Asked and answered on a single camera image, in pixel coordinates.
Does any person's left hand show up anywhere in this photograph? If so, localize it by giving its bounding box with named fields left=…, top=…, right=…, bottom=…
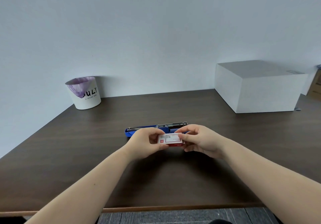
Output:
left=125, top=127, right=166, bottom=160

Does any person's right hand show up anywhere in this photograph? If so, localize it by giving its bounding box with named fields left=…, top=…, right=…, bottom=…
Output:
left=176, top=124, right=226, bottom=160

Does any red and white staple box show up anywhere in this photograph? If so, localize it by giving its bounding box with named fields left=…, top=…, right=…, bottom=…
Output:
left=157, top=132, right=186, bottom=148

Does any person's left forearm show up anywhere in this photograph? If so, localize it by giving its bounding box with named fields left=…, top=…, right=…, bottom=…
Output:
left=25, top=146, right=134, bottom=224

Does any person's right forearm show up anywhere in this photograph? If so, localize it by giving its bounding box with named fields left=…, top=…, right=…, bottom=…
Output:
left=219, top=142, right=321, bottom=224

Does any blue stapler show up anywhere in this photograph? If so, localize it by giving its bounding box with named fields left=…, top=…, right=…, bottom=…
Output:
left=125, top=121, right=188, bottom=139

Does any white desktop waste bin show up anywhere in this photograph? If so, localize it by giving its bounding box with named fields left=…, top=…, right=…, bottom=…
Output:
left=65, top=77, right=102, bottom=110

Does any large white box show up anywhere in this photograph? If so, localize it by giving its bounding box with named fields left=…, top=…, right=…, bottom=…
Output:
left=214, top=60, right=308, bottom=114

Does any purple bin liner bag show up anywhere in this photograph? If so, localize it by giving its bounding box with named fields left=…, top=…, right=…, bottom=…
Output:
left=66, top=77, right=90, bottom=99

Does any brown cardboard box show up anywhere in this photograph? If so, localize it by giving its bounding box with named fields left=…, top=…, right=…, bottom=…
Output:
left=306, top=68, right=321, bottom=102

